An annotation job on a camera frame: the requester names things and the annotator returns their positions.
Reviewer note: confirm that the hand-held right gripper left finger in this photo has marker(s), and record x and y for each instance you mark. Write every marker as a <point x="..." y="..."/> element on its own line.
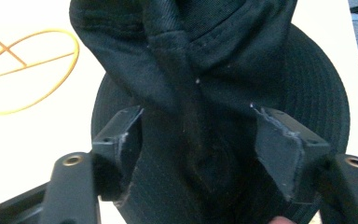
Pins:
<point x="113" y="146"/>

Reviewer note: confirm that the black cap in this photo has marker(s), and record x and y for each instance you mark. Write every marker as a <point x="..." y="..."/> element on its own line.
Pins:
<point x="205" y="62"/>

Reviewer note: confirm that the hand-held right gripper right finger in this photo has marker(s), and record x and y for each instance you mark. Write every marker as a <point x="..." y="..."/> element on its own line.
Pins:
<point x="284" y="146"/>

